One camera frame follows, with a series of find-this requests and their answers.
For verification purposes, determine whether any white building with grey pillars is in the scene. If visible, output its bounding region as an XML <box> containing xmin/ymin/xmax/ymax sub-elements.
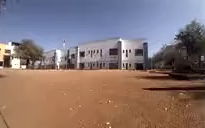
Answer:
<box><xmin>43</xmin><ymin>37</ymin><xmax>150</xmax><ymax>71</ymax></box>

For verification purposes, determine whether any red dirt ground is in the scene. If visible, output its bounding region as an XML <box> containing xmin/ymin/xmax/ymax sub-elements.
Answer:
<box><xmin>0</xmin><ymin>68</ymin><xmax>205</xmax><ymax>128</ymax></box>

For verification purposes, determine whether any round-crowned tree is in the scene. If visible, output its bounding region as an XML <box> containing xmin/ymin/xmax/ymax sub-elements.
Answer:
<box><xmin>13</xmin><ymin>38</ymin><xmax>45</xmax><ymax>70</ymax></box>

